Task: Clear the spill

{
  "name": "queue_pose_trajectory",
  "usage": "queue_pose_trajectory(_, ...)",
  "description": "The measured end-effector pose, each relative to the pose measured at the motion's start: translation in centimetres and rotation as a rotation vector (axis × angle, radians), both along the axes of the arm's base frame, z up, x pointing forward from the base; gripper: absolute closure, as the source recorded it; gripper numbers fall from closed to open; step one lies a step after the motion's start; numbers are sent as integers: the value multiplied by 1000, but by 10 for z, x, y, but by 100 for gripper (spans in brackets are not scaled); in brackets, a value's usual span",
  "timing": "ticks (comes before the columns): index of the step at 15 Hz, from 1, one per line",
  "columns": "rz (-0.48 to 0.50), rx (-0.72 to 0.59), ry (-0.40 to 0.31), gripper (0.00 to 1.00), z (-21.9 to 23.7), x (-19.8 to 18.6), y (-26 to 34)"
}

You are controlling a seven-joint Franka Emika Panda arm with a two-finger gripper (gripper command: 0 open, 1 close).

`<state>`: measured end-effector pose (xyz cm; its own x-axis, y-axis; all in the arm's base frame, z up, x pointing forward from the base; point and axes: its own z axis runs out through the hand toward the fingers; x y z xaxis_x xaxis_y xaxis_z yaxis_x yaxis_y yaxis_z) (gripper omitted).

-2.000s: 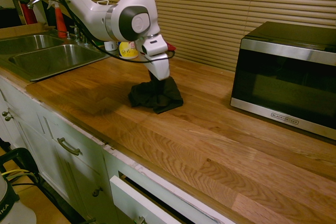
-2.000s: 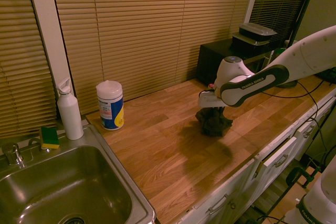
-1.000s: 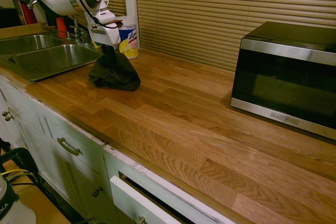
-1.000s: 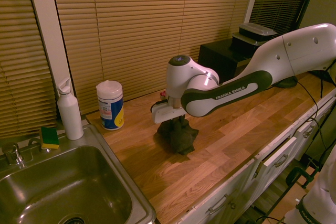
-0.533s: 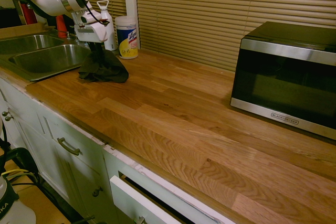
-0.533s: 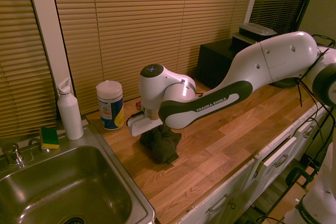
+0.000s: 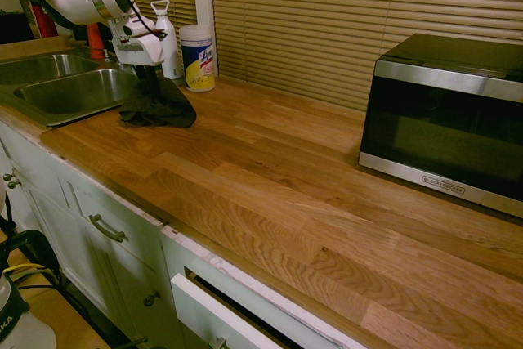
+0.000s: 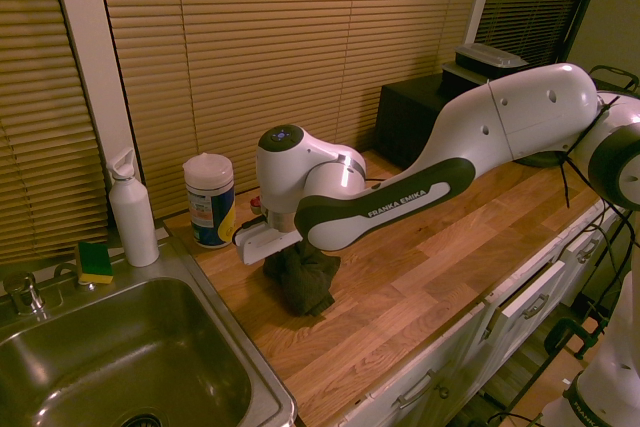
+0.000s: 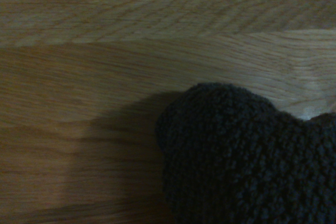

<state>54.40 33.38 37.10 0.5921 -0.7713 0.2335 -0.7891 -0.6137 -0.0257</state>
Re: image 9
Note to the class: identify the dark grey cloth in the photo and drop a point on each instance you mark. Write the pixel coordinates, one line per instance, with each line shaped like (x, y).
(249, 161)

